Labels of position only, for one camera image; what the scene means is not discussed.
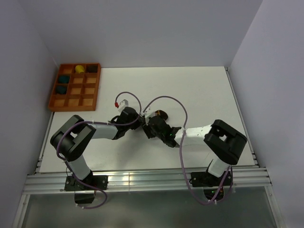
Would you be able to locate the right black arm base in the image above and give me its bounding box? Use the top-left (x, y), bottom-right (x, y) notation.
top-left (189, 171), bottom-right (232, 201)

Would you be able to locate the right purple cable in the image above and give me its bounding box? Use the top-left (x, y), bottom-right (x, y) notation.
top-left (142, 95), bottom-right (233, 205)

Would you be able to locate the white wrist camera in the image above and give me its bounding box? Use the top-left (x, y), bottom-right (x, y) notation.
top-left (114, 99), bottom-right (129, 113)
top-left (141, 106), bottom-right (155, 119)

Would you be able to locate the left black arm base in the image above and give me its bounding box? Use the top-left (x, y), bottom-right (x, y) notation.
top-left (64, 175), bottom-right (108, 209)

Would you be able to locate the dark blue rolled sock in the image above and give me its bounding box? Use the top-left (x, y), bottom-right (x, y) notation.
top-left (55, 85), bottom-right (67, 95)

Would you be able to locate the orange wooden compartment tray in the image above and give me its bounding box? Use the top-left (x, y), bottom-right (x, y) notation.
top-left (48, 63), bottom-right (101, 112)

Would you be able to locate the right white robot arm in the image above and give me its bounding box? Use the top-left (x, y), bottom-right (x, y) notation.
top-left (142, 115), bottom-right (247, 185)

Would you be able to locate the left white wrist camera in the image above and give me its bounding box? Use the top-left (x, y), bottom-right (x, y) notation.
top-left (114, 99), bottom-right (129, 113)

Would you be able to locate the aluminium rail frame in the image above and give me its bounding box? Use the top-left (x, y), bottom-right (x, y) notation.
top-left (14, 67), bottom-right (283, 228)

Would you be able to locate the brown argyle sock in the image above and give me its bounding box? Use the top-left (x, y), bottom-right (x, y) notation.
top-left (155, 110), bottom-right (169, 121)

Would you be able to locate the dark brown rolled sock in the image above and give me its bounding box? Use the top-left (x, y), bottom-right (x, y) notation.
top-left (86, 65), bottom-right (98, 73)

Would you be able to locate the yellow rolled sock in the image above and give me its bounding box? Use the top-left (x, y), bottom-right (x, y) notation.
top-left (75, 65), bottom-right (85, 74)

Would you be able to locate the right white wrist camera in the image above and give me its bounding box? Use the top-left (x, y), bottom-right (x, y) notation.
top-left (141, 106), bottom-right (155, 119)

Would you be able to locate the purple cable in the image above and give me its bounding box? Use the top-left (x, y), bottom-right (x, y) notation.
top-left (57, 91), bottom-right (143, 209)
top-left (142, 95), bottom-right (233, 205)

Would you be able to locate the teal rolled sock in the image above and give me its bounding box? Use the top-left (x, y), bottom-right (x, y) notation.
top-left (58, 75), bottom-right (70, 84)

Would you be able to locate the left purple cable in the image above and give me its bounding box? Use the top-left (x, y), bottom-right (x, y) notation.
top-left (57, 91), bottom-right (143, 209)

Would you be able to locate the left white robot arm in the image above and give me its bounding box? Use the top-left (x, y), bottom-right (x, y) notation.
top-left (50, 107), bottom-right (144, 190)

